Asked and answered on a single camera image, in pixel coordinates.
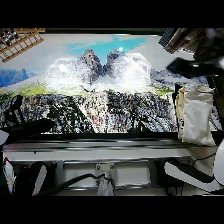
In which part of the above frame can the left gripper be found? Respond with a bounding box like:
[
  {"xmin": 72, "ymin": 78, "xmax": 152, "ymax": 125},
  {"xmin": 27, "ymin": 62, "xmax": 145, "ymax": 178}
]
[{"xmin": 32, "ymin": 117, "xmax": 57, "ymax": 135}]

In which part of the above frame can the white garment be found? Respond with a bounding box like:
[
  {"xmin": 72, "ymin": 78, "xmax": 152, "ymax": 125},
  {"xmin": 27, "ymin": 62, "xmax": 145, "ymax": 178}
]
[{"xmin": 181, "ymin": 87, "xmax": 218, "ymax": 147}]

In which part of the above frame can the wooden lattice rack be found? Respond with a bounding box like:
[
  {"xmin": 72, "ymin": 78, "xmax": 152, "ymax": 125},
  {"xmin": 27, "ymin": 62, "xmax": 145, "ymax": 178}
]
[{"xmin": 0, "ymin": 28, "xmax": 46, "ymax": 64}]

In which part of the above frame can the beige garment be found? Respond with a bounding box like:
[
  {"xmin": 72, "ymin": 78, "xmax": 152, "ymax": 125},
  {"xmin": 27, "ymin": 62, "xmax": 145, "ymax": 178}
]
[{"xmin": 175, "ymin": 85, "xmax": 188, "ymax": 141}]

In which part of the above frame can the black cable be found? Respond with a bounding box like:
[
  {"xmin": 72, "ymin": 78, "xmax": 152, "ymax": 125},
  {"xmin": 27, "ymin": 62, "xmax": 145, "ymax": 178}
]
[
  {"xmin": 33, "ymin": 172, "xmax": 115, "ymax": 197},
  {"xmin": 191, "ymin": 152, "xmax": 218, "ymax": 168}
]

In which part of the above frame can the silver frame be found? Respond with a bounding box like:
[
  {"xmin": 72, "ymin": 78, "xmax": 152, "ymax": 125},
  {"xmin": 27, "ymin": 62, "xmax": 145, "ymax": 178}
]
[{"xmin": 0, "ymin": 137, "xmax": 224, "ymax": 197}]

